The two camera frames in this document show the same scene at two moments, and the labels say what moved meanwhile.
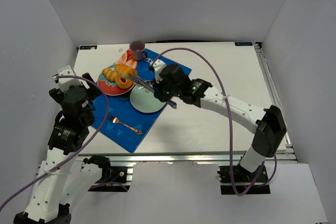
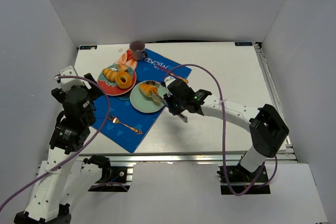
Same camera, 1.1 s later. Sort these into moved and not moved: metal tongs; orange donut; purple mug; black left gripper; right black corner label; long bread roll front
Moved: long bread roll front; metal tongs
Not moved: orange donut; right black corner label; purple mug; black left gripper
